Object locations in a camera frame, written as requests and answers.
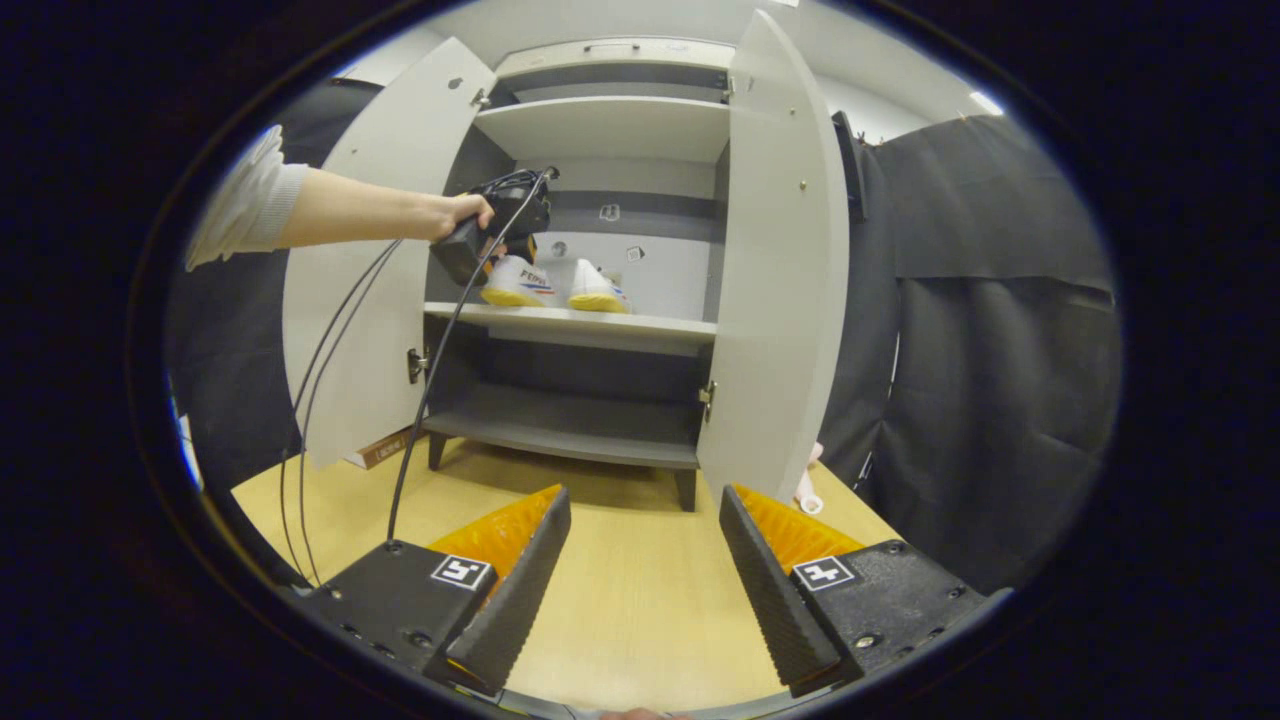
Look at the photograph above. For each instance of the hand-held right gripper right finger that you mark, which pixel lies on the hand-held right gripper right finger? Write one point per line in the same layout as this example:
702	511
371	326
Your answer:
770	590

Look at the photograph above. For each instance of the green and pink plush toy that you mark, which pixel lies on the green and pink plush toy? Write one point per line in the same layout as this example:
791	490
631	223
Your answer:
808	490

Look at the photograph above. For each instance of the brown cover book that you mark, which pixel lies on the brown cover book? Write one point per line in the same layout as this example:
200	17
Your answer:
380	450

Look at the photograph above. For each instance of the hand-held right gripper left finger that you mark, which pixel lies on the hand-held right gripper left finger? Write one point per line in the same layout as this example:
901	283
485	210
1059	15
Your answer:
520	590

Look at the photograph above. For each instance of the ceiling light panel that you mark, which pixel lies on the ceiling light panel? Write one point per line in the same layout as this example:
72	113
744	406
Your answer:
985	102

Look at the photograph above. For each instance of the white shoe cabinet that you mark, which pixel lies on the white shoe cabinet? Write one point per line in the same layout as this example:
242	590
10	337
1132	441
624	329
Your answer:
610	130

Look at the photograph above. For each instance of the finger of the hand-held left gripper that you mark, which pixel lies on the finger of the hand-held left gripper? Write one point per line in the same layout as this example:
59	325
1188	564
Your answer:
522	250

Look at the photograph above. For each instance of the black backdrop cloth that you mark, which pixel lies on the black backdrop cloth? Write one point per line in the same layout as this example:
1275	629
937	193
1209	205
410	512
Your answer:
1000	400

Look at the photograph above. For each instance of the white shoe cabinet door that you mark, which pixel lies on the white shoe cabinet door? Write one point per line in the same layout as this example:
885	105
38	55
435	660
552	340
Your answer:
775	300
390	330

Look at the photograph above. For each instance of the white canvas shoe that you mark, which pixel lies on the white canvas shoe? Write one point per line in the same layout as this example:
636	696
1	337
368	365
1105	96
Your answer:
520	285
595	290

